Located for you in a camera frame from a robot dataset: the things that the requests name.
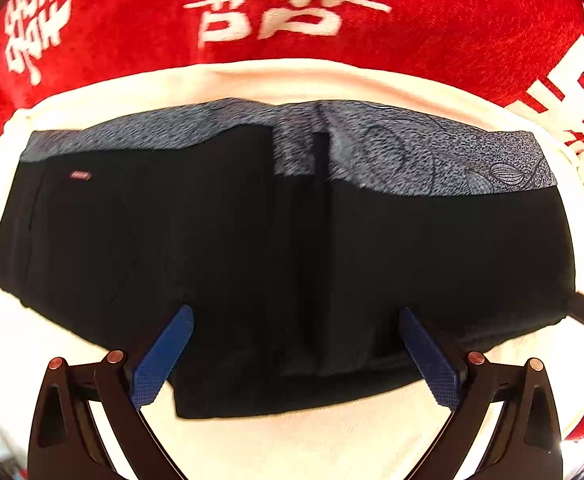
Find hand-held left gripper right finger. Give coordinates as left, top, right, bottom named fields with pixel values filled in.
left=399, top=306, right=565, bottom=480

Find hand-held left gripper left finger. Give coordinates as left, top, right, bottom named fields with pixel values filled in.
left=28, top=304, right=195, bottom=480

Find black pants with floral trim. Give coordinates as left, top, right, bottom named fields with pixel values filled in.
left=0, top=97, right=580, bottom=420

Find cream blanket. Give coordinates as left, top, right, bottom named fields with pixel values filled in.
left=0, top=57, right=584, bottom=480

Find red printed blanket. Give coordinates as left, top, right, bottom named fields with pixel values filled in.
left=0, top=0, right=584, bottom=441

